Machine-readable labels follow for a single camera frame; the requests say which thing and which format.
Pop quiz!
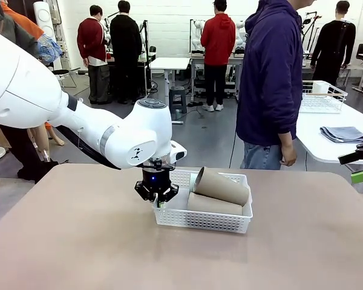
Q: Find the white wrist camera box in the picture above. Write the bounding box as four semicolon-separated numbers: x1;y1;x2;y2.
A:
169;141;188;163

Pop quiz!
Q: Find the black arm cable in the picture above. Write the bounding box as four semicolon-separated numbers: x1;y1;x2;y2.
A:
56;125;122;170

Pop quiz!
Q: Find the white standing desk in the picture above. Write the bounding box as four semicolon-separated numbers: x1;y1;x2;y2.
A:
149;56;192;125

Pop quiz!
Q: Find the person's right forearm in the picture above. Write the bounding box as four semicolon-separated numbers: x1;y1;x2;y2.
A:
278;131;294;149

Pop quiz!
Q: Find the person in black sweater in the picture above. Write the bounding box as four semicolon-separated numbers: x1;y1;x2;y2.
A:
310;0;357;87

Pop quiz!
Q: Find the person's right hand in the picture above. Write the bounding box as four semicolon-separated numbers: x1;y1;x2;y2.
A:
280;144;298;167

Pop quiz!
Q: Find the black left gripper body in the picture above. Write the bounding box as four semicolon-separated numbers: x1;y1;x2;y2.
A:
141;169;172;197

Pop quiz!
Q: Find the black folding chair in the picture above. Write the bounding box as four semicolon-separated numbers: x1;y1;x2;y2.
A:
53;68;81;91

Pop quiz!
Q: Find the person in purple jacket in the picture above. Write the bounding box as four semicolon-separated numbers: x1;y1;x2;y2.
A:
235;0;317;170

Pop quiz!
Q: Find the person in red cardigan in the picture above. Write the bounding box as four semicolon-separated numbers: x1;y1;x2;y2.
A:
76;4;111;105

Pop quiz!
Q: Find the grey plastic stool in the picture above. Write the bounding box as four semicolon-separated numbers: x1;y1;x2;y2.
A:
168;85;188;115

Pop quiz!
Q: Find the person in black coat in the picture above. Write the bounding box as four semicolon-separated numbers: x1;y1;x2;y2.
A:
110;0;143;105

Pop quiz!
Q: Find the white wire dish rack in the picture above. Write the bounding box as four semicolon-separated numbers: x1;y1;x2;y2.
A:
301;80;348;115

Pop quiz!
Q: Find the white tower fan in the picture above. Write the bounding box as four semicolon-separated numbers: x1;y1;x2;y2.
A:
32;1;63;72

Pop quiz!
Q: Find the white cup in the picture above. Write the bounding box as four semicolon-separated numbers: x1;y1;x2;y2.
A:
312;80;331;95

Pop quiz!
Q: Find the grey workbench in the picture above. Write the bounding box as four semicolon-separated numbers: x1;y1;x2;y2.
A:
189;53;240;97

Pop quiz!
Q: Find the person in red hoodie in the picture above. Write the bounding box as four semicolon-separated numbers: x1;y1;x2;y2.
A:
200;0;237;112

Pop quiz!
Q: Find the person in green jacket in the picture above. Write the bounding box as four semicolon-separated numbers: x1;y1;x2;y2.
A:
0;0;60;184

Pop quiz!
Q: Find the white perforated plastic basket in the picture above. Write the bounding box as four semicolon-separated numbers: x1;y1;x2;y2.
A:
152;169;254;234

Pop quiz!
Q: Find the white side table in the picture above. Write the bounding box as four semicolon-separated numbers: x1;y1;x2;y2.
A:
295;96;363;194

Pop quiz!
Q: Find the blue grey cloth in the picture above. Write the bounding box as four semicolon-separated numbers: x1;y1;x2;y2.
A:
319;126;363;144

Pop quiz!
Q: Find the mannequin in orange clothes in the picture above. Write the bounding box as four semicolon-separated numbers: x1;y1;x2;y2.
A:
1;0;66;163

